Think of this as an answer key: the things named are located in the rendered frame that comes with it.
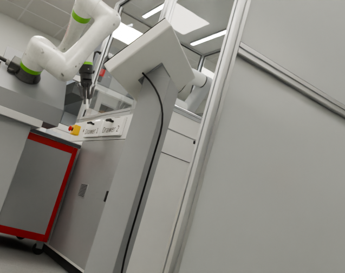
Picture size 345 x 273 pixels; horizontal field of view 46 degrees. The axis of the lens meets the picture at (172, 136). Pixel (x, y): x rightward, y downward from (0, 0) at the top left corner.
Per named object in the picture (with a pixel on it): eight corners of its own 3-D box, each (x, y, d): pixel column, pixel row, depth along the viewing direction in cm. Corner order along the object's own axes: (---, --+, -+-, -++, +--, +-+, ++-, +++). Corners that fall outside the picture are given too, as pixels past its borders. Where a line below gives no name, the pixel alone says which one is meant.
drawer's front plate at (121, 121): (118, 134, 230) (124, 116, 232) (99, 136, 255) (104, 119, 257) (121, 135, 231) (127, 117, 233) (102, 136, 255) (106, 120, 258)
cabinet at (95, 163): (81, 287, 206) (128, 138, 222) (32, 246, 293) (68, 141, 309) (221, 311, 253) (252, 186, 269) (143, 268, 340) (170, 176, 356)
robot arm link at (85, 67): (82, 63, 265) (95, 64, 270) (76, 66, 275) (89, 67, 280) (82, 72, 265) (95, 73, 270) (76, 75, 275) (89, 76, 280)
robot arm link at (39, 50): (38, 81, 222) (51, 55, 212) (14, 63, 221) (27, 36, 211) (50, 73, 233) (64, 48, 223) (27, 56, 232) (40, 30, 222)
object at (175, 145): (127, 138, 223) (135, 114, 226) (69, 141, 309) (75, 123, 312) (251, 186, 270) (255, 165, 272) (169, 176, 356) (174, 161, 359)
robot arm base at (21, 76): (-11, 64, 218) (-7, 56, 215) (-1, 52, 230) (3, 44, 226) (35, 88, 226) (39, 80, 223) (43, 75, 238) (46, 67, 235)
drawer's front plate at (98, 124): (97, 136, 257) (103, 119, 259) (82, 137, 281) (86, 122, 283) (100, 137, 258) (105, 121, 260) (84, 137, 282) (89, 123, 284)
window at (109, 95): (133, 108, 234) (178, -35, 253) (82, 117, 307) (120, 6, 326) (134, 108, 235) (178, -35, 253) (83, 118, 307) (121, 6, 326)
